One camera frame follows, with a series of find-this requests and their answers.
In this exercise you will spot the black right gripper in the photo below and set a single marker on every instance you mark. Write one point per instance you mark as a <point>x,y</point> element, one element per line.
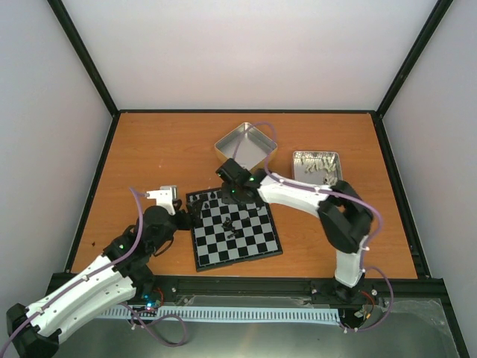
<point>226,197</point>

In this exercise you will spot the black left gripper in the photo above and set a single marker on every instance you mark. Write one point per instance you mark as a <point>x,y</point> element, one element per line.
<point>194,218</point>

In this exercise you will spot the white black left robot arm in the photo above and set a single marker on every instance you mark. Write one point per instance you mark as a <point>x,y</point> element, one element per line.
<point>118,274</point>

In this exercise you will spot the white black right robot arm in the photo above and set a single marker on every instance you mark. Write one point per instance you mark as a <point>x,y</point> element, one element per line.
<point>345,218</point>

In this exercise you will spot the black chess pieces pile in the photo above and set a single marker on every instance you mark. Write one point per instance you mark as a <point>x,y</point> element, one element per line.
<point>230,231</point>

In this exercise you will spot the black white chess board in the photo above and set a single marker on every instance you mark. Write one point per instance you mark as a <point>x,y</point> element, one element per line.
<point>257,239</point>

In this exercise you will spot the white chess pieces pile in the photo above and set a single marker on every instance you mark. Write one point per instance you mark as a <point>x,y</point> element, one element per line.
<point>321,170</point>

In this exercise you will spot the gold square tin box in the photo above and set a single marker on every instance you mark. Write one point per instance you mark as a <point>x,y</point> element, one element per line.
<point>250,145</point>

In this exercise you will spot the white patterned tin lid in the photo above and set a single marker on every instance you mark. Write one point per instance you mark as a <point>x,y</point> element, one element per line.
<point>297,163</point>

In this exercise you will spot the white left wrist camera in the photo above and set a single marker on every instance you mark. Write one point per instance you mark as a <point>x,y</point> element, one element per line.
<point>164,197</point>

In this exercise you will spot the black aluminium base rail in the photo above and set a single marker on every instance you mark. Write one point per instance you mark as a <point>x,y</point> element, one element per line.
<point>321,291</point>

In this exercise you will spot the light blue cable duct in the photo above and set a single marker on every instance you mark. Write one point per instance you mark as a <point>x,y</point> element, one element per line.
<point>246,315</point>

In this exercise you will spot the black front left frame post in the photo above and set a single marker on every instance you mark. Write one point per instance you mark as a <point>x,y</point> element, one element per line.
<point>62,15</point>

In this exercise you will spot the black enclosure frame post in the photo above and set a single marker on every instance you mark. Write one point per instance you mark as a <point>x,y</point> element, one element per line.
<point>422,40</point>

